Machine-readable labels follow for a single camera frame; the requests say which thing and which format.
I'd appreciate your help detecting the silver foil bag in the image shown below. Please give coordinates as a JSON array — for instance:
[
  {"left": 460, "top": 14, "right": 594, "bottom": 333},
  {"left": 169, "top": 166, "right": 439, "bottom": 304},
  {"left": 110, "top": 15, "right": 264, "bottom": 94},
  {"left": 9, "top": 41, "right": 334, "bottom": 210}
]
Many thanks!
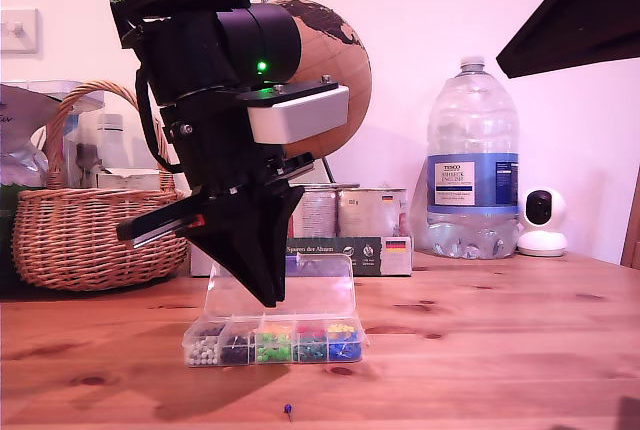
[{"left": 0, "top": 83, "right": 66, "bottom": 189}]

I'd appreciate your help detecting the large clear water bottle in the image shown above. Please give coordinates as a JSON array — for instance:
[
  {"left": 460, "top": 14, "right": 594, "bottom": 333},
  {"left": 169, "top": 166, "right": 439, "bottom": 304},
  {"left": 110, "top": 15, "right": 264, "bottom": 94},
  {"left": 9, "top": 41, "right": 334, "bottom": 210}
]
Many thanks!
[{"left": 417, "top": 55, "right": 521, "bottom": 260}]

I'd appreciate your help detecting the cork globe on metal stand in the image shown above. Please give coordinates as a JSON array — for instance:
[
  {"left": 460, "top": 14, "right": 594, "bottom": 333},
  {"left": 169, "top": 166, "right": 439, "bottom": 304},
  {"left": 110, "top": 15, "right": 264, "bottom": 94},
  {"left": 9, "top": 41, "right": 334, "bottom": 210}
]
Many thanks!
[{"left": 257, "top": 0, "right": 374, "bottom": 190}]

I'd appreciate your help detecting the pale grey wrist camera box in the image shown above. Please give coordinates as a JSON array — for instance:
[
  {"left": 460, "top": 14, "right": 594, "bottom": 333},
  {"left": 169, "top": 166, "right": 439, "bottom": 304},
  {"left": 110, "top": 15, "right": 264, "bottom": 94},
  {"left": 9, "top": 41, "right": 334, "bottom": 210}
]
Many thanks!
[{"left": 234, "top": 77, "right": 350, "bottom": 145}]

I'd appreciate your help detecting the white plastic bottle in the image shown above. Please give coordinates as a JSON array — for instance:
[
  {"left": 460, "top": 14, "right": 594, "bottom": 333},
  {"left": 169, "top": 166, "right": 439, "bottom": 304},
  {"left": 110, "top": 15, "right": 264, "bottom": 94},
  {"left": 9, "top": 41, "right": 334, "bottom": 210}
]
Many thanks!
[{"left": 97, "top": 114, "right": 134, "bottom": 171}]

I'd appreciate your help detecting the heap of teal pins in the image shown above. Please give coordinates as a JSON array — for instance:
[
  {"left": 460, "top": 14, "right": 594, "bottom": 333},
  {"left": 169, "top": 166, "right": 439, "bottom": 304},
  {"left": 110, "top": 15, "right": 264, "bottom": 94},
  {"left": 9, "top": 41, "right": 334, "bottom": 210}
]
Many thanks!
[{"left": 298, "top": 334, "right": 329, "bottom": 363}]

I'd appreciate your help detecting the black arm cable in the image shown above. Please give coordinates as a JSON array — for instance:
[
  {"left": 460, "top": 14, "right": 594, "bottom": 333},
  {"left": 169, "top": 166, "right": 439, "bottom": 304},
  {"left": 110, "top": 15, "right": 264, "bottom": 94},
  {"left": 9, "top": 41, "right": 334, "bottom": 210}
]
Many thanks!
[{"left": 134, "top": 69, "right": 184, "bottom": 174}]

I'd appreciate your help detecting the white labelled tin can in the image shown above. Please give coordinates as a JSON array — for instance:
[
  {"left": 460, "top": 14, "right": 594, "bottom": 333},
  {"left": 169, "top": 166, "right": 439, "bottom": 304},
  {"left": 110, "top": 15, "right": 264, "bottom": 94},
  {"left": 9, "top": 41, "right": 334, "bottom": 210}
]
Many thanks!
[{"left": 338, "top": 188, "right": 409, "bottom": 239}]

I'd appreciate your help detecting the dark green package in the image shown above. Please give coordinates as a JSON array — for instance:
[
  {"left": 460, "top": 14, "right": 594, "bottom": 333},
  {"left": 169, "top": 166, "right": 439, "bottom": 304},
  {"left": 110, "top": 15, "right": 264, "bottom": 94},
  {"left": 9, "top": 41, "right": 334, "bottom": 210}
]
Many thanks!
[{"left": 0, "top": 184, "right": 21, "bottom": 296}]

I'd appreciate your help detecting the heap of blue pins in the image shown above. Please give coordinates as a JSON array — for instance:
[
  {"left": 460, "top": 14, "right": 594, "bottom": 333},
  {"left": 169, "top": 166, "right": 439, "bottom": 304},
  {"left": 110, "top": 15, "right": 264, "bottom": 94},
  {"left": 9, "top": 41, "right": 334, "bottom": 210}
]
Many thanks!
[{"left": 328, "top": 334, "right": 362, "bottom": 362}]

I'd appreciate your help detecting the white wall light switch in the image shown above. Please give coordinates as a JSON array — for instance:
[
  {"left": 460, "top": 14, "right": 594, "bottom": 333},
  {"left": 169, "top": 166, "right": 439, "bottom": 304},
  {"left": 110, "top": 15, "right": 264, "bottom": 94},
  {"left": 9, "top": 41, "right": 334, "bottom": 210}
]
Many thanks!
[{"left": 0, "top": 8, "right": 40, "bottom": 55}]

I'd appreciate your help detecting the tin can with red label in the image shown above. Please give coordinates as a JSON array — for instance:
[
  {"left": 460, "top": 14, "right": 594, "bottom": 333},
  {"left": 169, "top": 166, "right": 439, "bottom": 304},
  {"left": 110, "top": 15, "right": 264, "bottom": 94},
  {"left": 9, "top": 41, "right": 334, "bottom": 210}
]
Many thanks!
[{"left": 289, "top": 189, "right": 340, "bottom": 239}]

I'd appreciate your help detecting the heap of white pins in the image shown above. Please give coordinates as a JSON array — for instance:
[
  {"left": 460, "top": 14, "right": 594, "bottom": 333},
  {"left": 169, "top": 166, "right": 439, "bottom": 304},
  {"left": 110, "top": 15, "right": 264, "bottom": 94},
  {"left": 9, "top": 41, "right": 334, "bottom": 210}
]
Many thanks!
[{"left": 187, "top": 337, "right": 221, "bottom": 366}]

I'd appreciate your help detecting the brown wicker basket with handle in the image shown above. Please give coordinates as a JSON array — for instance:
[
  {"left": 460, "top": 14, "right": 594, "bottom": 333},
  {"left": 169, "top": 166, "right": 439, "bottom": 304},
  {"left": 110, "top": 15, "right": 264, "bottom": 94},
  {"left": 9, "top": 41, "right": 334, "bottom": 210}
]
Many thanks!
[{"left": 12, "top": 80, "right": 194, "bottom": 293}]

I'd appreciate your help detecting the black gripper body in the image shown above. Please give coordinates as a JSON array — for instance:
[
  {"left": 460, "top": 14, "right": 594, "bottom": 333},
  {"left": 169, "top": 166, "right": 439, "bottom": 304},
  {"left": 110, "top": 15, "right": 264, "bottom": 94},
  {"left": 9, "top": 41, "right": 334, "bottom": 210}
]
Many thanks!
[{"left": 117, "top": 92, "right": 316, "bottom": 250}]

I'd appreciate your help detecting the heap of black pins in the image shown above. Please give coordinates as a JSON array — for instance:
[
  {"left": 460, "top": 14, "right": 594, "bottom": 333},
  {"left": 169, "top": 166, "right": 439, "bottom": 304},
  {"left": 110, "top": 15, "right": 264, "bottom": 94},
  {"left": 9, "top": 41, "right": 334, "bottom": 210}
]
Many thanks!
[{"left": 221, "top": 334, "right": 254, "bottom": 365}]

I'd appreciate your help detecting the small white cardboard box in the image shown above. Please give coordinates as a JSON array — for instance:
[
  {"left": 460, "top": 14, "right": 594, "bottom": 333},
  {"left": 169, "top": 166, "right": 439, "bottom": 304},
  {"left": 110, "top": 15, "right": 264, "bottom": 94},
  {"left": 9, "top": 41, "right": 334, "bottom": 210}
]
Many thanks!
[{"left": 98, "top": 168, "right": 176, "bottom": 191}]

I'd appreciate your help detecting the heap of light green pins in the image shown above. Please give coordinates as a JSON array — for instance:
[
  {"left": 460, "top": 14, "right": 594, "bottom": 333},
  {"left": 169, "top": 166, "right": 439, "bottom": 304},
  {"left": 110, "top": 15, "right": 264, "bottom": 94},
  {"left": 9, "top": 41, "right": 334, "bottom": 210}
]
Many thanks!
[{"left": 255, "top": 334, "right": 294, "bottom": 364}]

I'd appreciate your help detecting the small white round camera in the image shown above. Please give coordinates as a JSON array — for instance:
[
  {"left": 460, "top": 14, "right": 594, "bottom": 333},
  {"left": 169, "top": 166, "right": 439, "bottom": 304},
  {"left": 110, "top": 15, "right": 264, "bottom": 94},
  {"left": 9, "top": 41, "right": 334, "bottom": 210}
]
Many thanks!
[{"left": 517, "top": 187, "right": 570, "bottom": 258}]

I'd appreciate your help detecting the clear plastic pin organiser box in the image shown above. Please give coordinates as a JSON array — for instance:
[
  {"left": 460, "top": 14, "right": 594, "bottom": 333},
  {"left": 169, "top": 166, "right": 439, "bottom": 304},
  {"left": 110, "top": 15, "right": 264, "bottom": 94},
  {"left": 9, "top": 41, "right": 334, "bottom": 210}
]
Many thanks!
[{"left": 182, "top": 253, "right": 369, "bottom": 367}]

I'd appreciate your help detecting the cardboard tray with dark sleeve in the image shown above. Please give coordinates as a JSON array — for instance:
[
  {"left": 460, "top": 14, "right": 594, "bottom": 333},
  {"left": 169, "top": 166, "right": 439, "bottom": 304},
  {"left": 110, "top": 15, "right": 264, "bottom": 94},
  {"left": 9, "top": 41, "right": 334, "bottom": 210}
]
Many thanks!
[{"left": 189, "top": 235, "right": 415, "bottom": 278}]

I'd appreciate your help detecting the clear plastic container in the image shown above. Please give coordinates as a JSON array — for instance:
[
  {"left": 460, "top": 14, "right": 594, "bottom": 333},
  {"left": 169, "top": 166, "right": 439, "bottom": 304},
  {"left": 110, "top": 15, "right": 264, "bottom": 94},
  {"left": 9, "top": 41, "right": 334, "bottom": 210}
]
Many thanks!
[{"left": 27, "top": 80, "right": 109, "bottom": 189}]

